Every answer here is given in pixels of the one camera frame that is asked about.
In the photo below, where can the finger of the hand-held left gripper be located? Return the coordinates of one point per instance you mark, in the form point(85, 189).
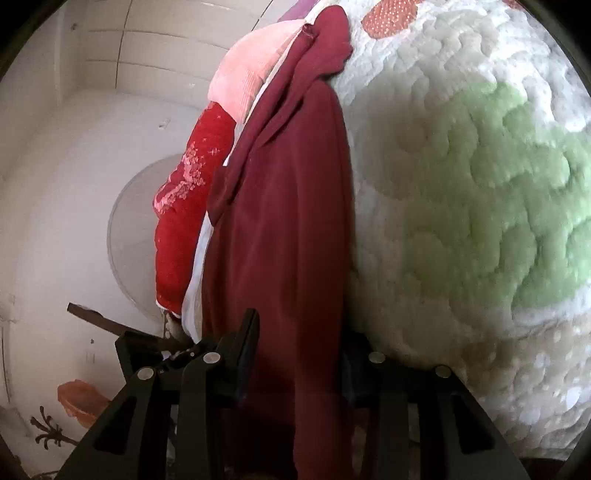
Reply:
point(134, 351)

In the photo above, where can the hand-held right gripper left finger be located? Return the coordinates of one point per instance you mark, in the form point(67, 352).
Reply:
point(244, 344)

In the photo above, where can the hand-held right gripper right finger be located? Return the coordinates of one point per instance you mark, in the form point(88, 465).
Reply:
point(351, 374)

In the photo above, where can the maroon garment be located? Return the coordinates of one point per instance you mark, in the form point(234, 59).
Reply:
point(286, 230)

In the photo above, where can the dark brown stick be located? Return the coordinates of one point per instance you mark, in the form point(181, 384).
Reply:
point(92, 316)

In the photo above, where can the white round fan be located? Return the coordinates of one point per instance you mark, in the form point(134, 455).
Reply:
point(134, 240)

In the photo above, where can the red floral cloth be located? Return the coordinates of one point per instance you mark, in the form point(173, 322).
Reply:
point(184, 230)

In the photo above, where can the white green quilted blanket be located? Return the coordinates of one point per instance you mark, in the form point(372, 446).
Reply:
point(461, 184)

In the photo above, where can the pink ribbed cloth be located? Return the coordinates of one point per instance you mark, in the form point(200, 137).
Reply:
point(249, 69)

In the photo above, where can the purple cloth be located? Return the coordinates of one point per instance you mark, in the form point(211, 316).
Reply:
point(295, 9)

